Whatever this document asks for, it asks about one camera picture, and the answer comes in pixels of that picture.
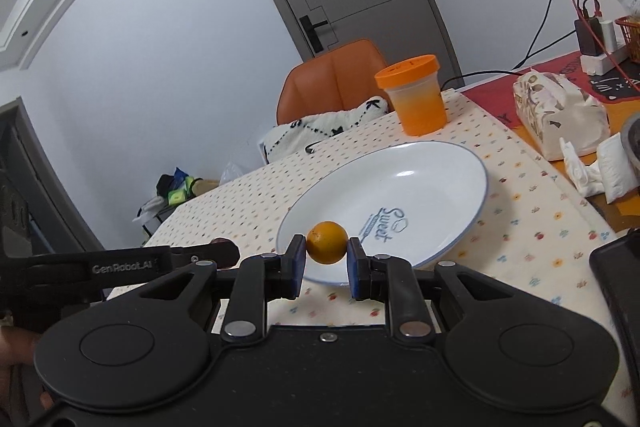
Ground small orange kumquat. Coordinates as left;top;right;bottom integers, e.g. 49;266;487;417
306;221;348;265

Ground person's left hand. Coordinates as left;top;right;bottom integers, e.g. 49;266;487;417
1;326;53;426

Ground white Sweet plate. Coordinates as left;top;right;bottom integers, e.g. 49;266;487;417
276;141;488;268

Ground white black patterned cushion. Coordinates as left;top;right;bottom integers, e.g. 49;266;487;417
260;96;390;164

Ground spotted cream tablecloth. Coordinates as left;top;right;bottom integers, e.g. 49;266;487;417
106;86;637;417

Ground orange lidded plastic cup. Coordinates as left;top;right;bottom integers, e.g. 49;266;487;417
374;54;448;136

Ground orange leather chair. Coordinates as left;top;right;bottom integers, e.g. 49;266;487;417
276;39;393;124

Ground floral tissue pack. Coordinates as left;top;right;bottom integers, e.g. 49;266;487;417
513;69;611;161

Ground red orange table mat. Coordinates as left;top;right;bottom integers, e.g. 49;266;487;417
464;52;639;232

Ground crumpled white tissue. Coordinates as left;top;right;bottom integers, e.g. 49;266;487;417
560;133;639;204

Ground steel bowl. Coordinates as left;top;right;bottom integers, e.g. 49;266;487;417
620;112;640;176

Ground white power strip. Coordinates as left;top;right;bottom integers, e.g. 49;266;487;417
579;43;628;77

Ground black charger plug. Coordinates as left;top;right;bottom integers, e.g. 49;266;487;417
574;17;603;56

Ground black cable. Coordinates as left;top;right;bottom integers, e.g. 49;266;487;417
439;0;584;90

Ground red cable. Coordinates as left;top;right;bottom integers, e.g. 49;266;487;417
567;0;640;84

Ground red wire basket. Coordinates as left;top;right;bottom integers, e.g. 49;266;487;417
615;15;640;64

